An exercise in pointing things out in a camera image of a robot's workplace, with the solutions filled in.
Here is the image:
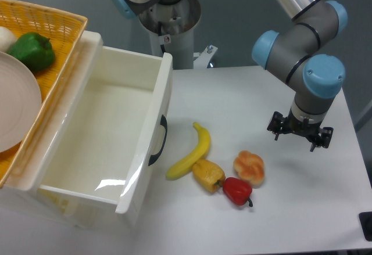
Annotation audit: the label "yellow bell pepper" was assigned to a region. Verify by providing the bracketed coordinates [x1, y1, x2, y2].
[192, 159, 226, 193]

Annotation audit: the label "white round object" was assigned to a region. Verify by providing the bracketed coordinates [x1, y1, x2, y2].
[0, 26, 17, 52]

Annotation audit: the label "green bell pepper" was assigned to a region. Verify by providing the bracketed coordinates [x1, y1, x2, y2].
[7, 32, 56, 73]

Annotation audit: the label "black object at table edge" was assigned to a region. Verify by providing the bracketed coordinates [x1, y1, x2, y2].
[359, 211, 372, 242]

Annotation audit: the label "yellow banana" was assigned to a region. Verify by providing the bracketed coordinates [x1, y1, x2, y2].
[166, 122, 211, 180]

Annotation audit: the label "round golden bread roll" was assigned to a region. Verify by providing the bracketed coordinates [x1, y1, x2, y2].
[233, 150, 265, 186]

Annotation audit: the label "red bell pepper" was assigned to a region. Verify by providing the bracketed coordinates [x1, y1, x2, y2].
[223, 177, 253, 207]

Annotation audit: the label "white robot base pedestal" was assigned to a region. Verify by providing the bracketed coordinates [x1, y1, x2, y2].
[138, 0, 218, 70]

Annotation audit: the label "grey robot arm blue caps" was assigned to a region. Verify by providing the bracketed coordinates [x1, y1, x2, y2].
[112, 0, 348, 148]

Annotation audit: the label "yellow woven basket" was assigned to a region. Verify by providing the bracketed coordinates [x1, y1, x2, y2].
[1, 0, 88, 185]

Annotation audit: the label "black drawer handle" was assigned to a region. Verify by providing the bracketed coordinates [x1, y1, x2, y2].
[148, 114, 168, 166]

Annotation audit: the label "beige round plate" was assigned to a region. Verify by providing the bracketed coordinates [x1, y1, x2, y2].
[1, 52, 42, 152]

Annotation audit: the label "white open drawer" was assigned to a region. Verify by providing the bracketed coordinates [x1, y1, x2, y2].
[38, 47, 173, 218]

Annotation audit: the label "white drawer cabinet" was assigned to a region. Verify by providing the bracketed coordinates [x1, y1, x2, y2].
[0, 30, 140, 232]

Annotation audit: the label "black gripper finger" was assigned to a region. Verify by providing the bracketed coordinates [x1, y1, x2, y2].
[307, 127, 334, 152]
[267, 112, 287, 141]

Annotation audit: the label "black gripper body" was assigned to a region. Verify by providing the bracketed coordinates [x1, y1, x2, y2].
[285, 111, 321, 137]

